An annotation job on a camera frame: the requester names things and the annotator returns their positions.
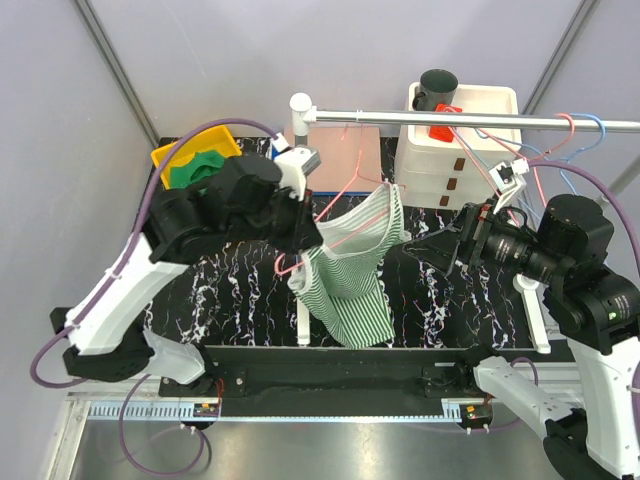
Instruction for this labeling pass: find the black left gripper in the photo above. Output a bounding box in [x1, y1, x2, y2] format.
[226, 181, 325, 254]

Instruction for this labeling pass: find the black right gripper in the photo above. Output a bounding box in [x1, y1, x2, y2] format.
[402, 196, 566, 281]

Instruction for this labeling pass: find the green white striped tank top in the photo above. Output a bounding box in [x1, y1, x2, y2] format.
[288, 183, 411, 349]

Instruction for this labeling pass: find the pink wire hanger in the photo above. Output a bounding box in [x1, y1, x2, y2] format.
[273, 124, 407, 276]
[449, 113, 576, 226]

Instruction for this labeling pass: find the light blue wire hanger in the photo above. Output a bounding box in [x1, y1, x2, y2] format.
[447, 113, 607, 207]

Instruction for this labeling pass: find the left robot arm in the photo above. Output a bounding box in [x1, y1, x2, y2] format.
[51, 146, 323, 396]

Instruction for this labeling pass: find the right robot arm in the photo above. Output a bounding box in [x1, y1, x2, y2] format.
[404, 194, 639, 479]

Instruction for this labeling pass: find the white drawer unit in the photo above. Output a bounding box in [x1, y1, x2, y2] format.
[394, 84, 521, 210]

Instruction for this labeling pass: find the black marbled mat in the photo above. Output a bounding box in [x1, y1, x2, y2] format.
[95, 135, 551, 351]

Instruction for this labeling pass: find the blue framed pink board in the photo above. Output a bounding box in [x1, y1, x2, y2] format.
[307, 126, 382, 196]

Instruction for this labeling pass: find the white rack foot bar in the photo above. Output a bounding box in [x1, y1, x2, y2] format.
[296, 298, 311, 347]

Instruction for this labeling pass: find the yellow plastic bin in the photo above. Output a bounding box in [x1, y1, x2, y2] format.
[161, 125, 242, 189]

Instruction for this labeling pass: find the red plastic block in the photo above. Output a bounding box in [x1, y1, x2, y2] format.
[428, 103, 462, 143]

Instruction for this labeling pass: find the dark grey mug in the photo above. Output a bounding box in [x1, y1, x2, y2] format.
[412, 69, 459, 111]

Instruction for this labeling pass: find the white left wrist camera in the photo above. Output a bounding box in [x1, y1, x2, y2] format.
[274, 146, 321, 201]

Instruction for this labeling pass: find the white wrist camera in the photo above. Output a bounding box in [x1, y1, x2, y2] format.
[489, 159, 529, 214]
[274, 146, 321, 201]

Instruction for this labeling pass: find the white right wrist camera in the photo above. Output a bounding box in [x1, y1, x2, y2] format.
[489, 159, 529, 214]

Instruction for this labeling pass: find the metal clothes rail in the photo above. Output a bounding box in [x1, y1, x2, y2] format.
[303, 107, 639, 134]

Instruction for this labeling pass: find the white grey rack post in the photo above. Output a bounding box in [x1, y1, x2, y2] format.
[289, 92, 316, 146]

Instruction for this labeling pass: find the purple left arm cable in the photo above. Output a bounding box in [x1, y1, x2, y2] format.
[28, 117, 291, 389]

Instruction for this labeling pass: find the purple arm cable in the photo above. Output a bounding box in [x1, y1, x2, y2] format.
[524, 159, 640, 391]
[28, 117, 291, 389]

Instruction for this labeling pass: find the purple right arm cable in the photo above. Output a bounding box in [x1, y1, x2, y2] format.
[524, 159, 640, 391]

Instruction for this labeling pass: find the purple floor cable loop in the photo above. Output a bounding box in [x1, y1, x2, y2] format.
[117, 374, 213, 474]

